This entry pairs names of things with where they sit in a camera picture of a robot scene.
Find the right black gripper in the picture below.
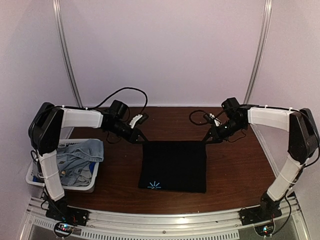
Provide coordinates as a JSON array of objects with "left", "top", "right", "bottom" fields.
[{"left": 203, "top": 118, "right": 247, "bottom": 145}]

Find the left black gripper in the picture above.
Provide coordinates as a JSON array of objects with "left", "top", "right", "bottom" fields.
[{"left": 107, "top": 120, "right": 148, "bottom": 145}]

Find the black t-shirt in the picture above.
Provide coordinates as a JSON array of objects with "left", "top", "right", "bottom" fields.
[{"left": 138, "top": 141, "right": 207, "bottom": 194}]

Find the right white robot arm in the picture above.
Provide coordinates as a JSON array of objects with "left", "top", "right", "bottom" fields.
[{"left": 203, "top": 97, "right": 320, "bottom": 221}]

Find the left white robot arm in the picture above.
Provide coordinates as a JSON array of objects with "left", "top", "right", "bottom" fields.
[{"left": 28, "top": 100, "right": 148, "bottom": 222}]

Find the white laundry basket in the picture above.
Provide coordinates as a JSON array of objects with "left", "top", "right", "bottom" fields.
[{"left": 25, "top": 138, "right": 99, "bottom": 193}]

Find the light blue denim garment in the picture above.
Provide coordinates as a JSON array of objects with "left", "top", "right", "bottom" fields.
[{"left": 54, "top": 138, "right": 104, "bottom": 186}]

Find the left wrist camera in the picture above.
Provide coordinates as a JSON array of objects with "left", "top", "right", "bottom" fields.
[{"left": 128, "top": 113, "right": 149, "bottom": 129}]

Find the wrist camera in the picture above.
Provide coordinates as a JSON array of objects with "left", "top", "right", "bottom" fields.
[
  {"left": 203, "top": 113, "right": 222, "bottom": 127},
  {"left": 128, "top": 113, "right": 149, "bottom": 129}
]

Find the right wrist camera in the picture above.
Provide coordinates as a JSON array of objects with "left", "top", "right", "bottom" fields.
[{"left": 203, "top": 113, "right": 222, "bottom": 127}]

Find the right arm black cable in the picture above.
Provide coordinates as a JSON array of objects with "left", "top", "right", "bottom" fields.
[{"left": 188, "top": 110, "right": 216, "bottom": 126}]

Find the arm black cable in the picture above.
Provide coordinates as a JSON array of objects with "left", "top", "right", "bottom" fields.
[
  {"left": 93, "top": 86, "right": 149, "bottom": 115},
  {"left": 188, "top": 110, "right": 216, "bottom": 126}
]

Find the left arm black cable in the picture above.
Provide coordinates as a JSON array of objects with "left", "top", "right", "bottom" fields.
[{"left": 93, "top": 86, "right": 149, "bottom": 115}]

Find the front aluminium rail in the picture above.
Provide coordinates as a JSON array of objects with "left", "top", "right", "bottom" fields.
[{"left": 17, "top": 196, "right": 311, "bottom": 240}]

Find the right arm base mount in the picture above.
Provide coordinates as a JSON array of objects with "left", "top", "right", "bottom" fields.
[{"left": 238, "top": 205, "right": 282, "bottom": 226}]

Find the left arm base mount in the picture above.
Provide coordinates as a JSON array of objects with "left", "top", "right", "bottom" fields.
[{"left": 45, "top": 206, "right": 89, "bottom": 227}]

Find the right aluminium frame post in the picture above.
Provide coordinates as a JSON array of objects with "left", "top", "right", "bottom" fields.
[{"left": 243, "top": 0, "right": 273, "bottom": 104}]

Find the aluminium frame post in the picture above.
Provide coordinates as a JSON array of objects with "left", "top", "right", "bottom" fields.
[
  {"left": 243, "top": 0, "right": 273, "bottom": 104},
  {"left": 52, "top": 0, "right": 83, "bottom": 108}
]

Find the left aluminium frame post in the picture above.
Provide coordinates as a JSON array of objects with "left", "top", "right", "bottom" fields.
[{"left": 52, "top": 0, "right": 83, "bottom": 108}]

